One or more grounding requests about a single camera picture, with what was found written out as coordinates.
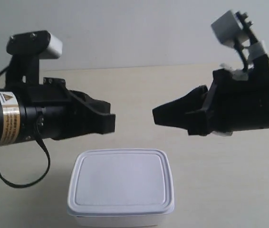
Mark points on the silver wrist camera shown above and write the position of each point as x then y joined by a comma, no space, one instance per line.
230,28
41,43

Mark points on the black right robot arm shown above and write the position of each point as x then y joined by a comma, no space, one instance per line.
236,101

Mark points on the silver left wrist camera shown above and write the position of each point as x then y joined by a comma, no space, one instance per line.
41,43

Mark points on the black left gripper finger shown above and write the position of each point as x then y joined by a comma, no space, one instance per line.
96,118
84,99

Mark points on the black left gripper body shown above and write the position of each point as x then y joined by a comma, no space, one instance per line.
46,110

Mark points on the white lidded plastic container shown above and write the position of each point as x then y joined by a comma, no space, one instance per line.
121,188

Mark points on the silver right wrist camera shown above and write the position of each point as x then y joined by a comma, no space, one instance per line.
230,28

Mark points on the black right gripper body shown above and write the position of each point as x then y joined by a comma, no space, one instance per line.
239,101

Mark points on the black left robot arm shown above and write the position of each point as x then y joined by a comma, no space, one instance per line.
9,116

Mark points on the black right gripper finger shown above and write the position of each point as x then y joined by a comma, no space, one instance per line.
198,123
173,113

